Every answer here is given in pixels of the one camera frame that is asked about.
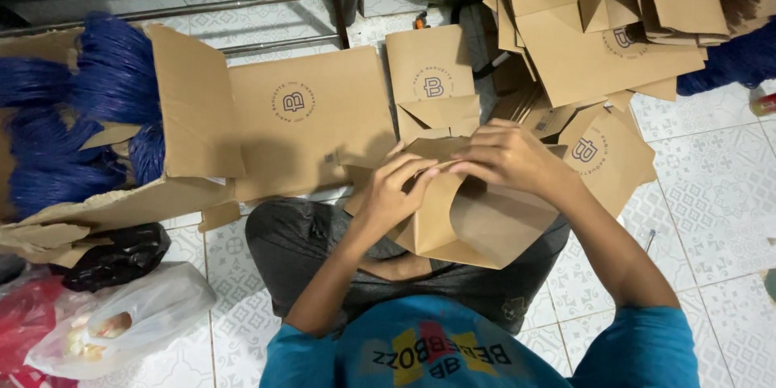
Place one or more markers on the small cardboard scrap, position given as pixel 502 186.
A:
pixel 219 216

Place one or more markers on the open cardboard box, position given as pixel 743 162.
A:
pixel 194 103

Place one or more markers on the red and green container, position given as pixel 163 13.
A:
pixel 764 104

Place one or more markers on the pile of brown paper bags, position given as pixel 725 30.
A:
pixel 594 42

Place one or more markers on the large flat brown paper bag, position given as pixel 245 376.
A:
pixel 303 127

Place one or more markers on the person's dark grey shorts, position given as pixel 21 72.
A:
pixel 291 248

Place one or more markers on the person's right fingers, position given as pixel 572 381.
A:
pixel 479 154

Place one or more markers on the black plastic bag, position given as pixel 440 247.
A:
pixel 115 257

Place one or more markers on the red plastic bag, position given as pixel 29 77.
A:
pixel 24 321

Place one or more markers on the small orange tool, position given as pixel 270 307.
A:
pixel 421 20

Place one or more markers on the person's leg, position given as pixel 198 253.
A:
pixel 397 268

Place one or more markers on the small brown printed paper bag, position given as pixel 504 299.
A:
pixel 431 82

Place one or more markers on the person's blue shirt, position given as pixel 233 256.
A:
pixel 424 345

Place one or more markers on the person's left hand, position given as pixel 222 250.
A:
pixel 385 200

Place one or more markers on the person's right hand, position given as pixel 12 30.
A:
pixel 515 157

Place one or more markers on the thin metal needle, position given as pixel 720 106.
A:
pixel 649 241

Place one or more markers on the person's left fingers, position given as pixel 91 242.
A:
pixel 412 171

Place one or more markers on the white plastic bag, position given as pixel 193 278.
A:
pixel 139 315

